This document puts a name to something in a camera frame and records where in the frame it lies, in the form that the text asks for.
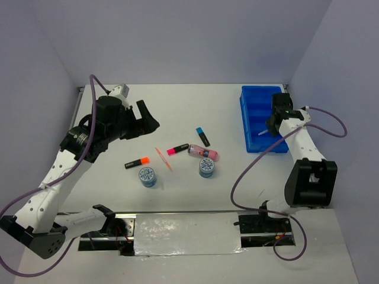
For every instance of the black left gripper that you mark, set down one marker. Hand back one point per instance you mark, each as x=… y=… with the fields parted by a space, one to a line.
x=145 y=125

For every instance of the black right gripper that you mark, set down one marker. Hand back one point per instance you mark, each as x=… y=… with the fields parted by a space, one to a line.
x=272 y=131

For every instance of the thin purple pen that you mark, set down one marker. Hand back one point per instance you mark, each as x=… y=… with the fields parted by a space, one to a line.
x=263 y=132

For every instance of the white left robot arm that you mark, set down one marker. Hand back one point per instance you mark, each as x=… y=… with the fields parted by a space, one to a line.
x=38 y=225

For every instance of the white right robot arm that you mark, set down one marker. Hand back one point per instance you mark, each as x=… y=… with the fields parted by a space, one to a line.
x=312 y=179

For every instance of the blue compartment tray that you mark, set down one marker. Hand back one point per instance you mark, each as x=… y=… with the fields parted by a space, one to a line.
x=255 y=104

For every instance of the thin orange pen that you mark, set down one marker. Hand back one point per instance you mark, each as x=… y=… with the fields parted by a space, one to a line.
x=163 y=159

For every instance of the pink black highlighter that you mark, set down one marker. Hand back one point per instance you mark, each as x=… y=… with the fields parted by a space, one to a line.
x=177 y=149

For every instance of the orange black highlighter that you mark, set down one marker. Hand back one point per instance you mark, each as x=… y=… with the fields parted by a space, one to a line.
x=135 y=163

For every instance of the blue black highlighter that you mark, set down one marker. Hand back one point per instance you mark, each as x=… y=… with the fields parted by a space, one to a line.
x=202 y=136

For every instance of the blue round tub left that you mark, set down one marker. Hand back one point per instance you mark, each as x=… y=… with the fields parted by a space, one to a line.
x=147 y=177

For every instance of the blue round tub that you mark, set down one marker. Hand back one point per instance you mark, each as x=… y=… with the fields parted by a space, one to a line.
x=206 y=167
x=147 y=177

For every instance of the pink tube of pins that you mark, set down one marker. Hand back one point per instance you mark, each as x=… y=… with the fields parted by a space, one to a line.
x=197 y=151

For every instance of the blue round tub right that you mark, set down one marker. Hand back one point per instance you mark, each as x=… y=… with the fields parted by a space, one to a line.
x=206 y=167

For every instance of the silver foil plate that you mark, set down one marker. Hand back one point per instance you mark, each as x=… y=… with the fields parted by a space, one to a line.
x=187 y=234

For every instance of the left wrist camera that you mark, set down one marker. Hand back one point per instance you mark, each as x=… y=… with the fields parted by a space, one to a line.
x=120 y=90

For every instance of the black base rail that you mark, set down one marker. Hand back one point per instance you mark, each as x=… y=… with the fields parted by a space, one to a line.
x=255 y=231

